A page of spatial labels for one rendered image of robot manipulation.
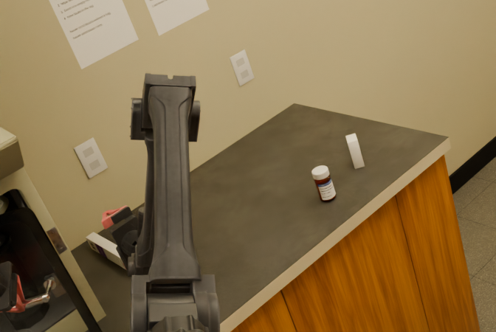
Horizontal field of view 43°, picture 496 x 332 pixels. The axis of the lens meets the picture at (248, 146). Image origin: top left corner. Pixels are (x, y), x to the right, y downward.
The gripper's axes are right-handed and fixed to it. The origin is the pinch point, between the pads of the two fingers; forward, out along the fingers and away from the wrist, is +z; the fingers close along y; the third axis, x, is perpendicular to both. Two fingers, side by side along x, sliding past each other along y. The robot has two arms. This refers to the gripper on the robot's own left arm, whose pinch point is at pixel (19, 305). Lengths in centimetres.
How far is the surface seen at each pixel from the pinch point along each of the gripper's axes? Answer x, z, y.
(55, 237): 3.5, 9.0, -19.9
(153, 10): 34, 17, -97
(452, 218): 102, 78, -27
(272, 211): 51, 45, -30
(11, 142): 10.4, -21.2, -24.3
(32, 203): 3.1, -0.6, -24.2
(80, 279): 3.3, 21.4, -14.0
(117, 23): 24, 12, -91
